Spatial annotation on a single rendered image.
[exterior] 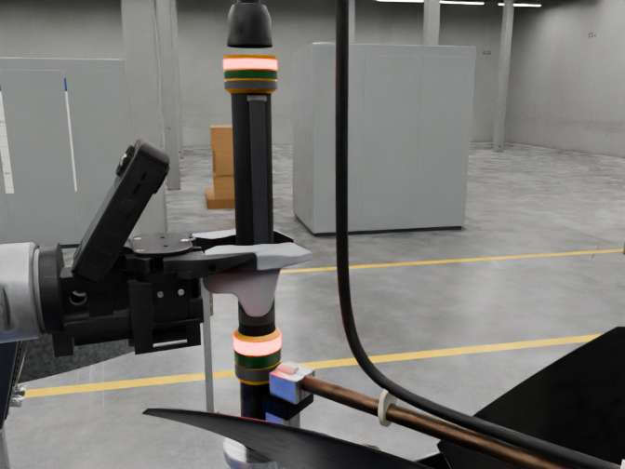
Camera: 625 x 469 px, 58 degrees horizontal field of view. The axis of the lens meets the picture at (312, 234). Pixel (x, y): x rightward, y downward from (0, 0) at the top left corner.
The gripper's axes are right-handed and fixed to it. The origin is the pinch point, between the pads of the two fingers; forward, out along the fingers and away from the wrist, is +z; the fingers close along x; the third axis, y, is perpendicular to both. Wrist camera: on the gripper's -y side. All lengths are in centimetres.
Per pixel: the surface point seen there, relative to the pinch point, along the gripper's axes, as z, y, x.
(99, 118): -23, 7, -611
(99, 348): -26, 89, -188
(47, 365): -45, 90, -182
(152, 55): 24, -47, -432
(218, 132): 139, 35, -797
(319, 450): -3.9, 8.2, 18.5
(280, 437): -6.1, 7.5, 17.5
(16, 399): -35, 42, -61
